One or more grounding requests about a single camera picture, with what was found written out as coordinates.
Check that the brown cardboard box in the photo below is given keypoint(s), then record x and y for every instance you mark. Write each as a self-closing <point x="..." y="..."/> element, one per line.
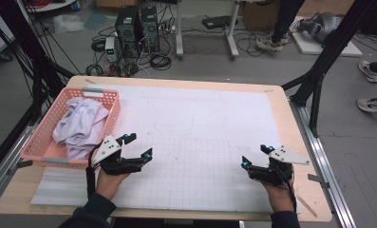
<point x="259" y="15"/>

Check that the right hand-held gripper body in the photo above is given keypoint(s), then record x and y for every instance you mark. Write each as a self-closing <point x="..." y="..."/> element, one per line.
<point x="271" y="174"/>

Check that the grey bag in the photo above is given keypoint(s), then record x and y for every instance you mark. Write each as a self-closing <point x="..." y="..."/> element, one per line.
<point x="322" y="27"/>

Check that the person's right hand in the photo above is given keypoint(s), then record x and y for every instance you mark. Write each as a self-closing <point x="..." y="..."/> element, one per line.
<point x="281" y="196"/>

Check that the white desk frame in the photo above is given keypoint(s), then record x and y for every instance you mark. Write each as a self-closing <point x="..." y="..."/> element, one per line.
<point x="179" y="31"/>

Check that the grey metal bracket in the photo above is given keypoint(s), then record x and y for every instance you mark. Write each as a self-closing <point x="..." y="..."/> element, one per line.
<point x="317" y="180"/>
<point x="23" y="164"/>

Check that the black metal stand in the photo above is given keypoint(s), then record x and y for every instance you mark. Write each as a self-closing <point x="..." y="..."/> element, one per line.
<point x="316" y="110"/>
<point x="39" y="79"/>

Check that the thin wooden stick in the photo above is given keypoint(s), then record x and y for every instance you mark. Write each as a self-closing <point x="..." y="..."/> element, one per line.
<point x="306" y="205"/>

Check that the lilac printed towel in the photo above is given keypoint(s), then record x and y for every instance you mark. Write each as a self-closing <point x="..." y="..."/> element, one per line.
<point x="81" y="126"/>

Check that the white foam sheet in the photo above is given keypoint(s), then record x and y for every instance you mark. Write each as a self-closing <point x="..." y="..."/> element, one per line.
<point x="65" y="186"/>

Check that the black flat device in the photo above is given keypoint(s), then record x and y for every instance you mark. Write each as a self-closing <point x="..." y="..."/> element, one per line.
<point x="217" y="21"/>

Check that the grey power supply unit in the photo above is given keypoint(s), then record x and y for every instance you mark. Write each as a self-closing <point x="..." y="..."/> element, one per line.
<point x="110" y="49"/>

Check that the black computer tower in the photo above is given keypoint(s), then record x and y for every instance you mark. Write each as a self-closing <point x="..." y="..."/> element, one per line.
<point x="149" y="28"/>
<point x="127" y="31"/>

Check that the pink plastic basket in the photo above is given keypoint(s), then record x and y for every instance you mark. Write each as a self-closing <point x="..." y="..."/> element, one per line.
<point x="50" y="120"/>

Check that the aluminium rail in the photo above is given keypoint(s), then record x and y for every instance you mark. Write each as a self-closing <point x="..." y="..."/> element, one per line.
<point x="9" y="155"/>
<point x="338" y="205"/>

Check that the white grid mat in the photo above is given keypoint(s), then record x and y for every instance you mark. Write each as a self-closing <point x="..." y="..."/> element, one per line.
<point x="208" y="126"/>

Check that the white floor platform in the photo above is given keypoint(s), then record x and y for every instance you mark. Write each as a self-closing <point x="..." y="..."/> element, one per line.
<point x="341" y="50"/>

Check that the person's left hand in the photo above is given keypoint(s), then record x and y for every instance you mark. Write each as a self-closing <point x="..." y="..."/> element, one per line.
<point x="107" y="185"/>

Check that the clear plastic bag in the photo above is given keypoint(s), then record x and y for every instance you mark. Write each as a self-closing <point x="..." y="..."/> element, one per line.
<point x="69" y="22"/>

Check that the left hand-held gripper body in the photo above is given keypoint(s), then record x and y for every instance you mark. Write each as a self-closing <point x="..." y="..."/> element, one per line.
<point x="113" y="164"/>

